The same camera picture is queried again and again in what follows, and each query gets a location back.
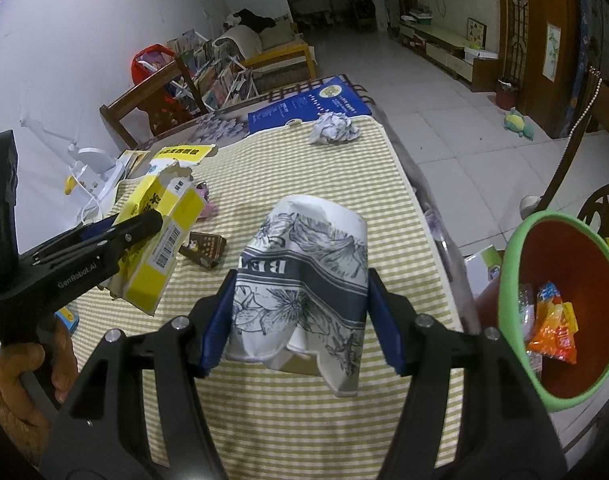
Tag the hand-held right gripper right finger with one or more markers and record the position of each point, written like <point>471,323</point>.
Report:
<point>382,330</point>

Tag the small red waste basket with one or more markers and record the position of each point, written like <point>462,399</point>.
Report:
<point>506,94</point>

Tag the small brown box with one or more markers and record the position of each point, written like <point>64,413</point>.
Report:
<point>204,250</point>

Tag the crumpled paper ball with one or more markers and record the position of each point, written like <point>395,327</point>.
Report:
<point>334,129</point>

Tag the white round object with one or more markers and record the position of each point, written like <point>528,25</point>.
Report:
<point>530,206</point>

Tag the white magazine rack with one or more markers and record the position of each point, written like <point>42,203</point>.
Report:
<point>214,75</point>

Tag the green stuffed toy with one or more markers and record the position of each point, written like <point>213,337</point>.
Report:
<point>518,124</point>

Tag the carved wooden chair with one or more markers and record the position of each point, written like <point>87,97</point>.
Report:
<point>599,210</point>

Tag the yellow wooden armchair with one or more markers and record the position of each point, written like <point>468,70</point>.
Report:
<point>284,65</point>

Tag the red bag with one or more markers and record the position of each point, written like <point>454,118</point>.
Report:
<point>152,62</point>

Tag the green bin with red inside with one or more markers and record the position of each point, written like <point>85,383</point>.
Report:
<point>559,260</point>

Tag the blue yellow packet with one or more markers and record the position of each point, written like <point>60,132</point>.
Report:
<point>67,321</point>

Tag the large blue book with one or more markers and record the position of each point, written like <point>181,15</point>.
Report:
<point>309,105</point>

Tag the long television cabinet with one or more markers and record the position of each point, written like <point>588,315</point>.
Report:
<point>444,52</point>

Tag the framed geometric picture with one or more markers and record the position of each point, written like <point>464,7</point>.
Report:
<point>477,32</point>

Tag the tall flower painting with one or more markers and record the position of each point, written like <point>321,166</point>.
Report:
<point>551,52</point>

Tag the floral print paper cup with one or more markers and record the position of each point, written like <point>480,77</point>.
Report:
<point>309,260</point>

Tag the blue red candy wrapper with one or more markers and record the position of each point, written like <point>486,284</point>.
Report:
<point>548,294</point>

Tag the dark wooden chair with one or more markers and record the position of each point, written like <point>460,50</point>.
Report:
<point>149,105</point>

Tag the white plastic appliance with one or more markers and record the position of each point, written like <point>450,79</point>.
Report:
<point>92,170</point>

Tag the orange snack wrapper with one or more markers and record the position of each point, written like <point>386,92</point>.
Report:
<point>554,335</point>

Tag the yellow white torn box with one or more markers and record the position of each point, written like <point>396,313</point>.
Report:
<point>169,240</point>

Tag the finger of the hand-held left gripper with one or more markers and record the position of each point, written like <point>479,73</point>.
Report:
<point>109,240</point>

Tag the white green box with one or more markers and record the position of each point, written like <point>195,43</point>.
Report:
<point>484,270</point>

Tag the person's left hand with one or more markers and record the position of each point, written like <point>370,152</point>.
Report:
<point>19,365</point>

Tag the beige sofa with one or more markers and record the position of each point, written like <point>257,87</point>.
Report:
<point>254,30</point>

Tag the purple plastic bag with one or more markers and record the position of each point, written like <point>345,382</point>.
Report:
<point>208,202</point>

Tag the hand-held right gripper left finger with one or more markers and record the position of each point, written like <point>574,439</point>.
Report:
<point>219,325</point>

